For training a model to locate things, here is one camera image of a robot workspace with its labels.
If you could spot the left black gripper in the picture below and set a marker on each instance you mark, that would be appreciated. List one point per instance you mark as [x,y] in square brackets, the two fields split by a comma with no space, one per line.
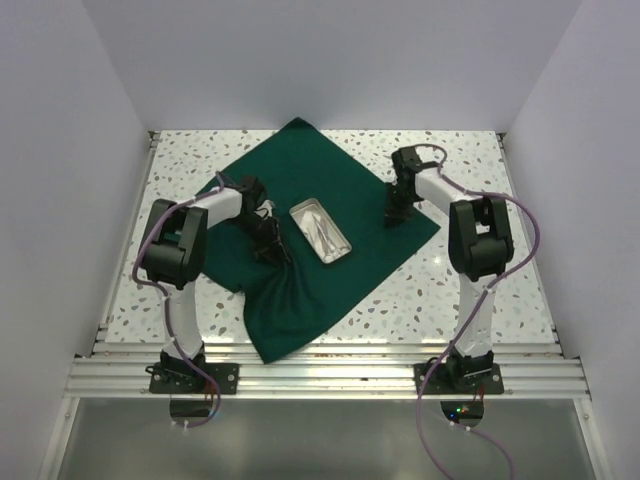
[273,239]

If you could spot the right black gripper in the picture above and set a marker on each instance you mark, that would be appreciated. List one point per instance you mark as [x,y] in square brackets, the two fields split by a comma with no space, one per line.
[394,215]

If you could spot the metal tray tin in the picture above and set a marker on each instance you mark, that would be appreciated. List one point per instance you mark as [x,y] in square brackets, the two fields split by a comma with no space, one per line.
[344,246]

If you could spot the steel hemostat forceps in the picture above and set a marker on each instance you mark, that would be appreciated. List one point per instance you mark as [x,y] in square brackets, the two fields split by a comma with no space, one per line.
[327,253]

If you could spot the green surgical cloth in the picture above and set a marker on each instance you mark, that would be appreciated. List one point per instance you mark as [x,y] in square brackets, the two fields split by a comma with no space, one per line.
[289,305]

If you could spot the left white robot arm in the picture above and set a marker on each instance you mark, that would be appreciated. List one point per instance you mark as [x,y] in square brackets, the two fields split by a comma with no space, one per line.
[171,257]

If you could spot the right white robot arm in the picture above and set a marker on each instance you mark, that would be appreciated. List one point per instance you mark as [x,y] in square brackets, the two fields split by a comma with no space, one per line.
[480,247]

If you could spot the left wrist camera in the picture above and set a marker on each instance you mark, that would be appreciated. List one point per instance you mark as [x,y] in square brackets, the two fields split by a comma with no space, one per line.
[267,208]

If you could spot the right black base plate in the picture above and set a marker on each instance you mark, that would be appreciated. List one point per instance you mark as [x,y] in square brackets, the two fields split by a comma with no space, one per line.
[443,382]

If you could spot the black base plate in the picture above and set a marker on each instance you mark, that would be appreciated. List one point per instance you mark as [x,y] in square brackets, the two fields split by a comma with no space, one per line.
[226,376]
[443,382]

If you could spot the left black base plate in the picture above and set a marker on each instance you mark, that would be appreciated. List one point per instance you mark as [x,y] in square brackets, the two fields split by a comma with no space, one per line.
[226,376]

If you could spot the aluminium rail frame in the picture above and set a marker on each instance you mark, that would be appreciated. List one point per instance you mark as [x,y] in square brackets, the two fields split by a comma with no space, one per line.
[343,407]

